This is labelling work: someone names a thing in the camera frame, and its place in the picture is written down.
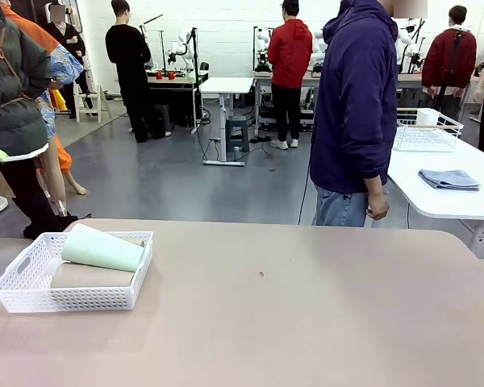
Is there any person's right hand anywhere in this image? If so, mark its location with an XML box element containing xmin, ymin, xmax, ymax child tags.
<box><xmin>365</xmin><ymin>191</ymin><xmax>390</xmax><ymax>221</ymax></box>

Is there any blue cleaning cloth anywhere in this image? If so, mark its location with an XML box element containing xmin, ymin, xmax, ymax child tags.
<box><xmin>418</xmin><ymin>169</ymin><xmax>482</xmax><ymax>193</ymax></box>

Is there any mint green cup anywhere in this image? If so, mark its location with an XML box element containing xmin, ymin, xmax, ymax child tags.
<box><xmin>60</xmin><ymin>223</ymin><xmax>146</xmax><ymax>273</ymax></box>

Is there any white perforated plastic basket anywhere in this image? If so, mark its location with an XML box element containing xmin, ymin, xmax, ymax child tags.
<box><xmin>0</xmin><ymin>231</ymin><xmax>154</xmax><ymax>314</ymax></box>

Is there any person's right forearm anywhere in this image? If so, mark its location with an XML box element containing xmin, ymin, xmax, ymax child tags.
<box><xmin>346</xmin><ymin>132</ymin><xmax>390</xmax><ymax>195</ymax></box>

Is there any white side table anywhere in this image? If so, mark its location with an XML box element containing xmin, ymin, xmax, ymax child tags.
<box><xmin>386</xmin><ymin>132</ymin><xmax>484</xmax><ymax>259</ymax></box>

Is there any white cup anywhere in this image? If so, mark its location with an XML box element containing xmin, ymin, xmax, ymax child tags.
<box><xmin>417</xmin><ymin>108</ymin><xmax>440</xmax><ymax>127</ymax></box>

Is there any person in purple hoodie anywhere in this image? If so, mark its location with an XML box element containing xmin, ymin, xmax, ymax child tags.
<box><xmin>308</xmin><ymin>0</ymin><xmax>400</xmax><ymax>227</ymax></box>

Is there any black tripod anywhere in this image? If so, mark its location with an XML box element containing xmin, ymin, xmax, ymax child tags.
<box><xmin>433</xmin><ymin>30</ymin><xmax>465</xmax><ymax>114</ymax></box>

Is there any grey plastic stool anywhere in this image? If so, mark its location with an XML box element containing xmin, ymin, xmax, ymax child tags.
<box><xmin>224</xmin><ymin>115</ymin><xmax>251</xmax><ymax>153</ymax></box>

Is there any person in dark red jacket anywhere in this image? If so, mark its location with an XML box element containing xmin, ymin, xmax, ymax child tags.
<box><xmin>420</xmin><ymin>4</ymin><xmax>478</xmax><ymax>123</ymax></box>

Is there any brown top background desk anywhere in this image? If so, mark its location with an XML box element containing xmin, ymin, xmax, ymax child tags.
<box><xmin>252</xmin><ymin>70</ymin><xmax>322</xmax><ymax>136</ymax></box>

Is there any person in red hoodie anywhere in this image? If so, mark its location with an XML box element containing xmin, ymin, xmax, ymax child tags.
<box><xmin>267</xmin><ymin>0</ymin><xmax>314</xmax><ymax>151</ymax></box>

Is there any white standing desk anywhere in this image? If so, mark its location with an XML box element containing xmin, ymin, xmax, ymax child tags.
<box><xmin>199</xmin><ymin>76</ymin><xmax>255</xmax><ymax>167</ymax></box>

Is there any dark background robot desk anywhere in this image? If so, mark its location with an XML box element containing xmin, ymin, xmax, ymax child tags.
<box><xmin>147</xmin><ymin>69</ymin><xmax>211</xmax><ymax>135</ymax></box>

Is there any person in black clothes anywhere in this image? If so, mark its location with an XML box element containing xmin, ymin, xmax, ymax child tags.
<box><xmin>104</xmin><ymin>0</ymin><xmax>173</xmax><ymax>144</ymax></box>

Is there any white wooden step stool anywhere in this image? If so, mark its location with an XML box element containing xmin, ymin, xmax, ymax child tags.
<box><xmin>73</xmin><ymin>82</ymin><xmax>113</xmax><ymax>124</ymax></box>

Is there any person in orange blue clothes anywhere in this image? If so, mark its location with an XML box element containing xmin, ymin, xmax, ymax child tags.
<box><xmin>0</xmin><ymin>2</ymin><xmax>89</xmax><ymax>211</ymax></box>

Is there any person in black holding phone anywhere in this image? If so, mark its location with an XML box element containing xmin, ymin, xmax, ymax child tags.
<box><xmin>46</xmin><ymin>3</ymin><xmax>90</xmax><ymax>120</ymax></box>

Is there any white clipboard with green pad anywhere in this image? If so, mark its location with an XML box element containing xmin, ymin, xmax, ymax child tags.
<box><xmin>0</xmin><ymin>134</ymin><xmax>50</xmax><ymax>163</ymax></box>

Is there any person in grey-green jacket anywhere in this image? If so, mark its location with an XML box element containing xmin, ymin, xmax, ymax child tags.
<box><xmin>0</xmin><ymin>0</ymin><xmax>80</xmax><ymax>239</ymax></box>

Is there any white wire dish rack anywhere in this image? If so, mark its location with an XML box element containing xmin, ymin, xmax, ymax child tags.
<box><xmin>393</xmin><ymin>107</ymin><xmax>465</xmax><ymax>153</ymax></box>

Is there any black camera stand pole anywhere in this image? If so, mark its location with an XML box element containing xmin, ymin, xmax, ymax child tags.
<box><xmin>190</xmin><ymin>27</ymin><xmax>199</xmax><ymax>77</ymax></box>

